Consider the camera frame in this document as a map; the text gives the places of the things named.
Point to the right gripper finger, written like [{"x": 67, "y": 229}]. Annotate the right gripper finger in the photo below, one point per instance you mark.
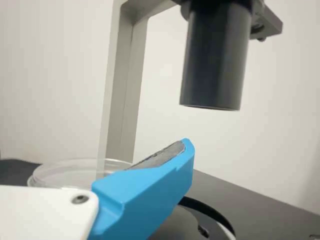
[{"x": 147, "y": 192}]

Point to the petri dish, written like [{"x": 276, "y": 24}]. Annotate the petri dish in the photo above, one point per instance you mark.
[{"x": 67, "y": 172}]

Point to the cream microscope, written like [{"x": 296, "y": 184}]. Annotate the cream microscope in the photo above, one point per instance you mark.
[{"x": 215, "y": 57}]

